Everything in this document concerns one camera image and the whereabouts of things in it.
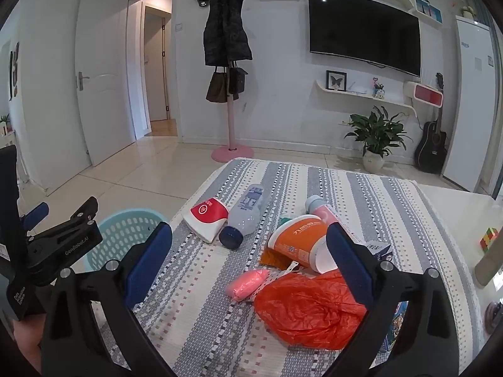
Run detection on blue and white wall cubby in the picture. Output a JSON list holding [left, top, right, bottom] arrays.
[[414, 0, 442, 23]]

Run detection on clear bottle with blue cap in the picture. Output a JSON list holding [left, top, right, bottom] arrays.
[[219, 183, 265, 250]]

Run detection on red and white pouch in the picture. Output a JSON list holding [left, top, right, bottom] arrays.
[[181, 197, 229, 243]]

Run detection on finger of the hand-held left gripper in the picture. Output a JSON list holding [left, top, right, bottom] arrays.
[[22, 202, 50, 231], [25, 196, 103, 282]]

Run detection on white door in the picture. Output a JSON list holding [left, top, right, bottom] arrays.
[[75, 0, 136, 167]]

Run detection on orange-red plastic bag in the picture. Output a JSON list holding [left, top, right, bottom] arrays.
[[253, 271, 370, 351]]

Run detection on black framed butterfly picture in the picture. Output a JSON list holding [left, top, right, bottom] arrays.
[[326, 70, 348, 92]]

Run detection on red and white shelf box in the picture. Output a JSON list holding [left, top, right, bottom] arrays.
[[404, 82, 443, 107]]

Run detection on brown hanging bag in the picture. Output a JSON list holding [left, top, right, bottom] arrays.
[[206, 67, 229, 104]]

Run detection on grey striped woven tablecloth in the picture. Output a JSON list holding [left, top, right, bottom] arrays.
[[94, 158, 482, 377]]

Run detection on person's left forearm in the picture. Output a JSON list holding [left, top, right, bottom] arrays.
[[12, 316, 43, 375]]

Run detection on green potted plant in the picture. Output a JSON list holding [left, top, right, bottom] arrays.
[[340, 106, 412, 173]]

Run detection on dark wall art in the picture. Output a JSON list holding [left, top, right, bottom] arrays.
[[8, 41, 20, 101]]

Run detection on black jacket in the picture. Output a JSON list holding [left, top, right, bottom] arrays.
[[203, 0, 253, 67]]

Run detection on blue printed packet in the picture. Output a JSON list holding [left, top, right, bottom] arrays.
[[383, 300, 409, 356]]

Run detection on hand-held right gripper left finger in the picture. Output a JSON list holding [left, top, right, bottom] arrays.
[[41, 222, 174, 377]]

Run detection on grey curtain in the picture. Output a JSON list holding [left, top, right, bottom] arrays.
[[472, 0, 503, 201]]

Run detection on white curved wall shelf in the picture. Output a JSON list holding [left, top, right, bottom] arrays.
[[315, 79, 417, 116]]

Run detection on black flat television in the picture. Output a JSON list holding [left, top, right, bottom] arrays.
[[307, 0, 422, 78]]

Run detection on blue and orange packets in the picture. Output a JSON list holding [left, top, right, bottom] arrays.
[[365, 241, 393, 262]]

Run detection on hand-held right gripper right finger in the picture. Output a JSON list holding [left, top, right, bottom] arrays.
[[322, 223, 466, 377]]

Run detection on black hanging bag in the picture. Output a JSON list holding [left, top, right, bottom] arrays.
[[229, 63, 248, 101]]

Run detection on pink coat rack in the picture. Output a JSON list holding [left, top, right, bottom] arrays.
[[211, 0, 255, 162]]

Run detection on light blue plastic basket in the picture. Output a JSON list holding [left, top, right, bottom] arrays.
[[87, 209, 171, 271]]

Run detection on orange paper cup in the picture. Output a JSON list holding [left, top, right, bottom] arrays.
[[268, 215, 339, 275]]

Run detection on pink plastic bag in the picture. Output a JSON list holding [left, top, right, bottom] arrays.
[[225, 269, 272, 303]]

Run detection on orange foil packet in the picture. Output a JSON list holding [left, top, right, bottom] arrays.
[[260, 247, 299, 271]]

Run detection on pink spray can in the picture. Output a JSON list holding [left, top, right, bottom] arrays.
[[305, 195, 364, 244]]

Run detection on colourful puzzle cube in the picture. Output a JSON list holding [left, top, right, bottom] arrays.
[[479, 227, 500, 251]]

